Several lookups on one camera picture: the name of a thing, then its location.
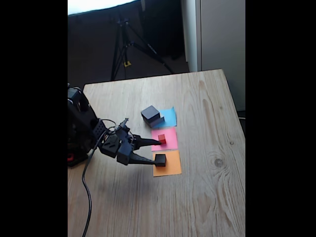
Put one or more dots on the small wrist camera board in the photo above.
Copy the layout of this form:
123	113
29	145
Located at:
123	122

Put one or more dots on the tall black tripod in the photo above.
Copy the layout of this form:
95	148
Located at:
122	44

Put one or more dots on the orange paper sheet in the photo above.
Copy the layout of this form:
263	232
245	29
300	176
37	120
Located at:
174	166

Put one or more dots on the small dark cube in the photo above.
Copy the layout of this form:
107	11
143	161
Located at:
161	160

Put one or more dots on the small red cube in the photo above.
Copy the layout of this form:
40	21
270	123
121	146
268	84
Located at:
162	138

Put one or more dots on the white cabinet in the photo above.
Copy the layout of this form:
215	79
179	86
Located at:
222	37

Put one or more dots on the yellow tape under tall tripod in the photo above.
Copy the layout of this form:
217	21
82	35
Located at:
127	64

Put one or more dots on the pink paper sheet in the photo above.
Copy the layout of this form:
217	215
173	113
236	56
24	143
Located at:
171	138

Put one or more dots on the blue paper sheet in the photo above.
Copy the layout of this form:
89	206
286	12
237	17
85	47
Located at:
170	116

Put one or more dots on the bright white light panel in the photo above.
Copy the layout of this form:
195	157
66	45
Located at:
98	5

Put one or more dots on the medium dark block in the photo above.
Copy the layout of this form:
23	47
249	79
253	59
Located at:
150	112

